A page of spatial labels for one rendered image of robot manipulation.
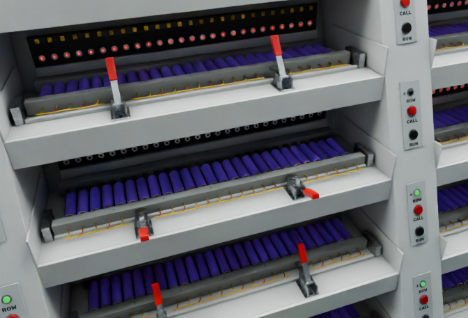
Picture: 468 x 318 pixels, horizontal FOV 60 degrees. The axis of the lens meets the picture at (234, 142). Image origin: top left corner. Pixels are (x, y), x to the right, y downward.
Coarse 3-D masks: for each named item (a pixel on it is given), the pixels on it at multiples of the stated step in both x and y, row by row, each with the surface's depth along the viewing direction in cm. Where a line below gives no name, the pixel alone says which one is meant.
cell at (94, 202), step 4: (92, 188) 72; (96, 188) 72; (92, 192) 71; (96, 192) 71; (100, 192) 72; (92, 196) 70; (96, 196) 70; (100, 196) 71; (92, 200) 69; (96, 200) 69; (100, 200) 70; (92, 204) 68; (96, 204) 68; (100, 204) 69; (92, 208) 67; (96, 208) 67; (100, 208) 68
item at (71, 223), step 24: (288, 168) 73; (312, 168) 73; (336, 168) 75; (192, 192) 68; (216, 192) 69; (240, 192) 71; (264, 192) 70; (72, 216) 64; (96, 216) 64; (120, 216) 66
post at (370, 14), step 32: (352, 0) 74; (384, 0) 67; (416, 0) 69; (352, 32) 76; (384, 32) 68; (416, 32) 70; (416, 64) 71; (384, 96) 71; (384, 128) 72; (416, 160) 74; (384, 224) 78; (416, 256) 77
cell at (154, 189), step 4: (152, 176) 74; (148, 180) 74; (152, 180) 73; (156, 180) 73; (148, 184) 73; (152, 184) 72; (156, 184) 72; (152, 188) 71; (156, 188) 71; (152, 192) 70; (156, 192) 70; (160, 192) 70; (152, 196) 69
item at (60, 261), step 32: (288, 128) 84; (352, 128) 82; (128, 160) 76; (384, 160) 74; (320, 192) 71; (352, 192) 71; (384, 192) 74; (32, 224) 60; (160, 224) 65; (192, 224) 65; (224, 224) 66; (256, 224) 68; (288, 224) 70; (32, 256) 57; (64, 256) 60; (96, 256) 61; (128, 256) 63; (160, 256) 65
